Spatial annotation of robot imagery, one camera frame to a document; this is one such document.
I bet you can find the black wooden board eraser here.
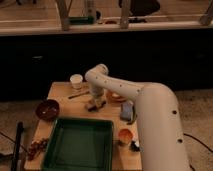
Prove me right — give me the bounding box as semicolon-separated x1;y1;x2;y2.
85;100;106;112

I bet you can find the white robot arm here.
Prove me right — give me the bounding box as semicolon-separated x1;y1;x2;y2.
85;64;190;171

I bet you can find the white paper cup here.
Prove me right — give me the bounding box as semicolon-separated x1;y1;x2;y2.
70;74;83;90

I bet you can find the red yellow apple toy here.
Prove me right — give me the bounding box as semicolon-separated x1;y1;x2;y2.
118;129;133;145

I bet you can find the dark red bowl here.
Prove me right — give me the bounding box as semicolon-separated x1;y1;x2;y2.
35;99;60;121

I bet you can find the green plastic tray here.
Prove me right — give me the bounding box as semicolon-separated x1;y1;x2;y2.
41;118;113;171

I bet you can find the red dried chili bunch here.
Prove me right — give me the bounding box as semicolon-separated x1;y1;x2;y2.
27;138;49;161

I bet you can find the black pole stand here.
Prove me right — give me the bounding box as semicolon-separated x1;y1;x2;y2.
11;122;24;171

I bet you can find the wooden handled knife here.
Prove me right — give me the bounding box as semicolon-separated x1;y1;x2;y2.
68;91;89;99

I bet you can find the black cable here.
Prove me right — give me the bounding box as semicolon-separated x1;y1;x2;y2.
183;133;213;171

